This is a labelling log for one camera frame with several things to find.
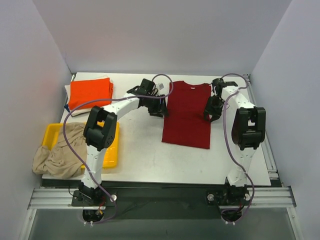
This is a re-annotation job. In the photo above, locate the dark red t shirt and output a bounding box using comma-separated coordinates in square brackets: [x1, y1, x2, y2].
[162, 80, 211, 150]

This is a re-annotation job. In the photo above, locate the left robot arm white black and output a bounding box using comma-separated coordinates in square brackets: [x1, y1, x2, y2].
[78, 78, 168, 206]

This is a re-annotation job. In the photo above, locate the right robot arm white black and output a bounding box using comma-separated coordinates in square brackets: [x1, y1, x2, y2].
[203, 77, 266, 204]

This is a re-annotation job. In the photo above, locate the folded orange t shirt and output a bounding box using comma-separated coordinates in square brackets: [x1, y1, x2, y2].
[68, 77, 114, 110]

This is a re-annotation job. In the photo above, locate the yellow plastic tray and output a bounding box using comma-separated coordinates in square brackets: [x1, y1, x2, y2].
[42, 122, 120, 169]

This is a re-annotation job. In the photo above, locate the crumpled beige t shirt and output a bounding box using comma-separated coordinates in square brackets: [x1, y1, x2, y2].
[32, 122, 87, 179]

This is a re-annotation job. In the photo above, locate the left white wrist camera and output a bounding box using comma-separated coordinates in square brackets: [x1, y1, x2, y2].
[157, 83, 164, 90]

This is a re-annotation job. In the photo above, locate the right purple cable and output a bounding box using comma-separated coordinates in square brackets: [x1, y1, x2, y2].
[221, 72, 256, 223]

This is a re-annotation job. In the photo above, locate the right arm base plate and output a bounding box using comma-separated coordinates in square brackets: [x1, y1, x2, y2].
[205, 188, 251, 207]

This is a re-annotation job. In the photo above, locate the aluminium frame rail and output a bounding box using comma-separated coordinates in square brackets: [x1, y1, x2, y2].
[28, 187, 297, 210]

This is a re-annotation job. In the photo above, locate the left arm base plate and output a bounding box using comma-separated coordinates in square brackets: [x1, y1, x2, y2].
[71, 190, 114, 207]

